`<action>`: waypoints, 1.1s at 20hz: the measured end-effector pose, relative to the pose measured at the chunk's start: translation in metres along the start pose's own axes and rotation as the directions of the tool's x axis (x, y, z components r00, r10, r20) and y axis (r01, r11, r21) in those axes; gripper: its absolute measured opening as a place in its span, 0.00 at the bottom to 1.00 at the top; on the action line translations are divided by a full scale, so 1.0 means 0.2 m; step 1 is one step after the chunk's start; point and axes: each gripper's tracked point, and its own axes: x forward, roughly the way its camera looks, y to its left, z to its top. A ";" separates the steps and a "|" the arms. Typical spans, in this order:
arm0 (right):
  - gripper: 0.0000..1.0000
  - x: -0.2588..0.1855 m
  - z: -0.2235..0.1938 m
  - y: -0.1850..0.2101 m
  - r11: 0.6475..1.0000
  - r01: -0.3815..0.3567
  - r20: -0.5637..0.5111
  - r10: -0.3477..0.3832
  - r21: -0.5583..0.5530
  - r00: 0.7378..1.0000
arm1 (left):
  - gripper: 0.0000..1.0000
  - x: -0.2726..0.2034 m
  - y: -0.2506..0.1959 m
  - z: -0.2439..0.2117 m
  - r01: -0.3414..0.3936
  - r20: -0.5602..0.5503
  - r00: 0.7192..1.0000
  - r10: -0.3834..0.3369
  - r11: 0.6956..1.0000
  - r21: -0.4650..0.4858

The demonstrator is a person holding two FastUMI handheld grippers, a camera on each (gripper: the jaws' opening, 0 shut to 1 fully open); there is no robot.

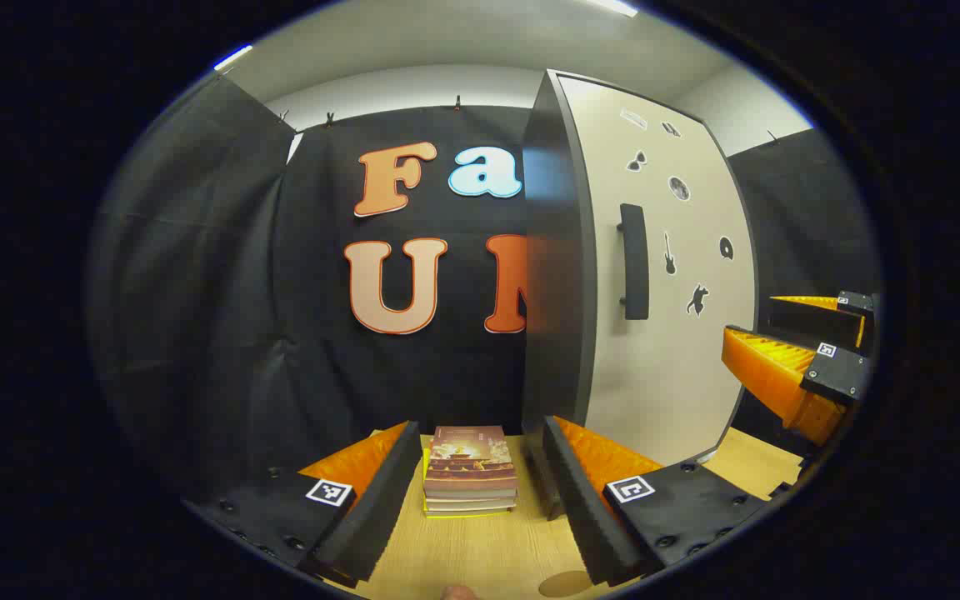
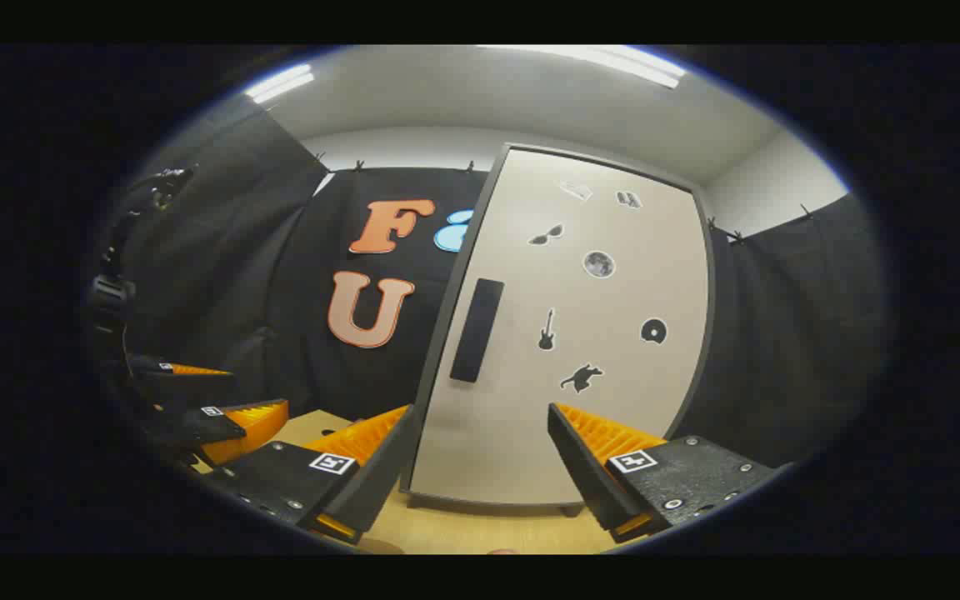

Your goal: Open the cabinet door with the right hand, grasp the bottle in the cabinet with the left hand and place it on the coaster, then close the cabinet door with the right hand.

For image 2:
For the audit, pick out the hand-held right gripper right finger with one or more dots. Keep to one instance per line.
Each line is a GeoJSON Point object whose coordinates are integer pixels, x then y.
{"type": "Point", "coordinates": [584, 475]}

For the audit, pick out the long ceiling light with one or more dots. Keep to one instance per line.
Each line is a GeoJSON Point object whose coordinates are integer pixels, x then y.
{"type": "Point", "coordinates": [280, 82]}

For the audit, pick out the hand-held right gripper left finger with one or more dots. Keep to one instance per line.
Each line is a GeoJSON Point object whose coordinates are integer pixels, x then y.
{"type": "Point", "coordinates": [380, 479]}

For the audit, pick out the wide ceiling light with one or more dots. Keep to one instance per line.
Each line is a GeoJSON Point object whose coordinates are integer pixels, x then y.
{"type": "Point", "coordinates": [605, 62]}

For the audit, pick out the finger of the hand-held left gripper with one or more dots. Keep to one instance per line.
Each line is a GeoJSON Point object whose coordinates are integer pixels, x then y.
{"type": "Point", "coordinates": [172, 377]}
{"type": "Point", "coordinates": [197, 427]}

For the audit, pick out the black backdrop cloth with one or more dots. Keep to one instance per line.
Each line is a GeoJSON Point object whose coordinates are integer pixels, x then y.
{"type": "Point", "coordinates": [280, 250]}

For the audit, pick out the dark grey cabinet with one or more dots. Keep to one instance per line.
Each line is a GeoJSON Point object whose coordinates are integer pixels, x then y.
{"type": "Point", "coordinates": [488, 502]}

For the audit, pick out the grey cabinet door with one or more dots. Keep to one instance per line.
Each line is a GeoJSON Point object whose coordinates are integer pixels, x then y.
{"type": "Point", "coordinates": [613, 400]}

